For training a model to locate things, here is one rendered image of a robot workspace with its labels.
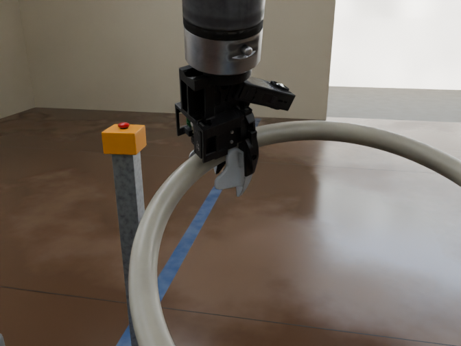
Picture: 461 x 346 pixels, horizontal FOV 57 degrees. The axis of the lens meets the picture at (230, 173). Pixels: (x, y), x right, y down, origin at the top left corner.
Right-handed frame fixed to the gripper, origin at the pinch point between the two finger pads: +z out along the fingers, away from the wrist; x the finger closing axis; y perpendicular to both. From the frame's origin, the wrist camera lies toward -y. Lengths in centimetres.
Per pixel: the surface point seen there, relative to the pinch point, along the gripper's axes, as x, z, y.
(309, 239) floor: -79, 185, -127
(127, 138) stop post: -74, 45, -10
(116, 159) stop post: -76, 54, -5
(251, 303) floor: -50, 160, -54
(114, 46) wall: -559, 257, -178
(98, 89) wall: -562, 322, -140
